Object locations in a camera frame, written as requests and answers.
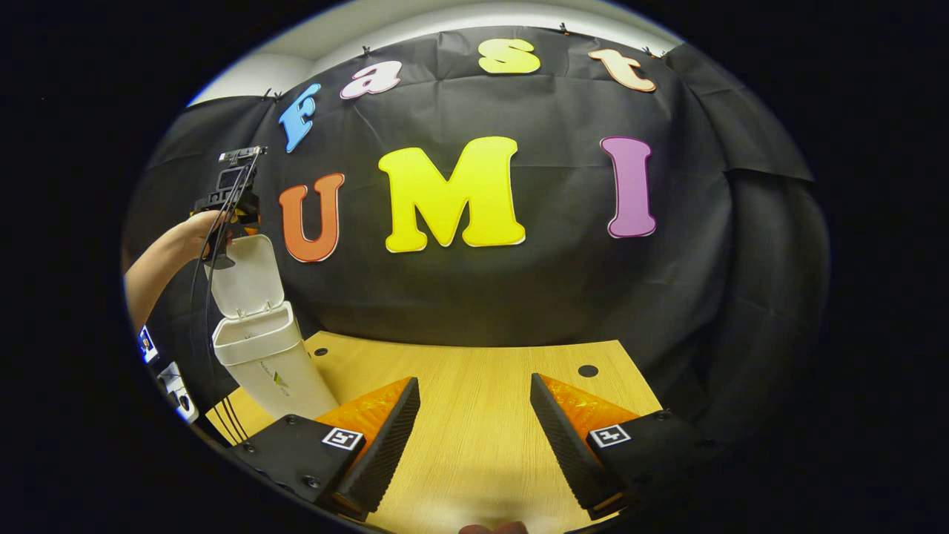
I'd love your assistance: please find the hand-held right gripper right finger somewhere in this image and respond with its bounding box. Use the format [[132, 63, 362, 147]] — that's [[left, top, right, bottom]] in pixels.
[[530, 373, 712, 520]]

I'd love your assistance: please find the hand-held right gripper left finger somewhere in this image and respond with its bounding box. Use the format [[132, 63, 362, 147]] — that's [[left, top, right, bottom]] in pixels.
[[230, 376, 421, 521]]

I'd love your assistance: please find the white desktop garbage bin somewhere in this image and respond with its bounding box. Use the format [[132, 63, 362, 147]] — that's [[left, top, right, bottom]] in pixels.
[[204, 234, 340, 421]]

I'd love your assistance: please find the wooden desktop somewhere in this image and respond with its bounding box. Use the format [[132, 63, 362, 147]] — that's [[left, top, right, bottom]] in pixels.
[[204, 330, 663, 534]]

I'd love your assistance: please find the black backdrop cloth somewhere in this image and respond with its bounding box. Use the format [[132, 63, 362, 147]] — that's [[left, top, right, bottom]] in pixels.
[[122, 26, 831, 446]]

